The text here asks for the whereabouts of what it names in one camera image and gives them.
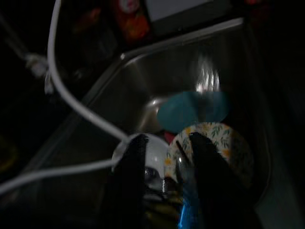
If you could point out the yellow floral round plate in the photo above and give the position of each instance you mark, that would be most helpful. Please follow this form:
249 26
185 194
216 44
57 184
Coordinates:
238 148

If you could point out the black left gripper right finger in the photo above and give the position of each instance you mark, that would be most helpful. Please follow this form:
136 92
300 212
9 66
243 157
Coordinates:
214 176

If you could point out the white bowl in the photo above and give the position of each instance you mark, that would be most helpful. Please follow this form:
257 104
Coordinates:
155 152

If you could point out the stainless steel spoon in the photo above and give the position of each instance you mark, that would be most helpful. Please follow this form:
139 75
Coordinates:
183 167

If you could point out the stainless steel sink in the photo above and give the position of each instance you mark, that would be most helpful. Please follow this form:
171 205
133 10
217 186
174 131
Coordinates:
143 90

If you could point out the black chopstick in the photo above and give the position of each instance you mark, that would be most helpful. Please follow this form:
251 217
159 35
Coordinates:
181 150

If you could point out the blue round plate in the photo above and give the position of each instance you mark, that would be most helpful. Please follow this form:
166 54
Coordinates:
176 112

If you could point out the red orange labelled bottle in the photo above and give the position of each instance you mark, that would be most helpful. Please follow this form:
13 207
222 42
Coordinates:
131 21

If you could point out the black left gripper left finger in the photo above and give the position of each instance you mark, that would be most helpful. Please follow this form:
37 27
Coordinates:
131 181

